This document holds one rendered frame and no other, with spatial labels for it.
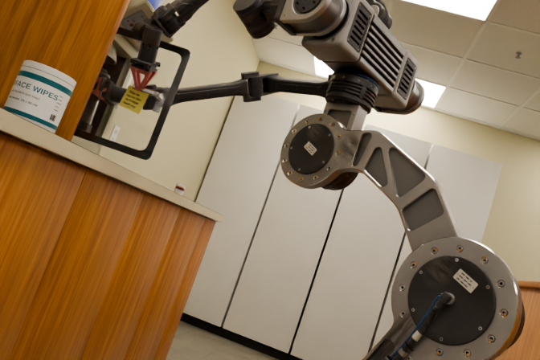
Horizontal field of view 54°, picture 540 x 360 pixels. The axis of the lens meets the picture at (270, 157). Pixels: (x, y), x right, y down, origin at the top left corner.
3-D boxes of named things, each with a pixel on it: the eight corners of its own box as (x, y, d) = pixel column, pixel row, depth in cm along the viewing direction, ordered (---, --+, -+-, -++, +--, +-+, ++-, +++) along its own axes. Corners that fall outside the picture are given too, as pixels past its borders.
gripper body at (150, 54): (128, 63, 165) (133, 40, 163) (141, 62, 175) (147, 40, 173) (147, 70, 164) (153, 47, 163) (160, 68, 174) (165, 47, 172)
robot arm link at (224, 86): (261, 71, 198) (263, 100, 201) (256, 70, 203) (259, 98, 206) (144, 85, 185) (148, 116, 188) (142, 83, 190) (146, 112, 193)
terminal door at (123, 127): (63, 132, 175) (109, 23, 181) (149, 161, 172) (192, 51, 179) (63, 131, 174) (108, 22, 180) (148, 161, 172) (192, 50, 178)
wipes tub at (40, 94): (-13, 111, 125) (13, 54, 128) (19, 125, 138) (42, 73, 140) (34, 127, 123) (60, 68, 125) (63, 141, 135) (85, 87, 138)
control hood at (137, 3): (105, 15, 180) (116, -11, 182) (140, 53, 212) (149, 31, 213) (136, 24, 178) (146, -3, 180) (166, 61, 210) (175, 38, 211)
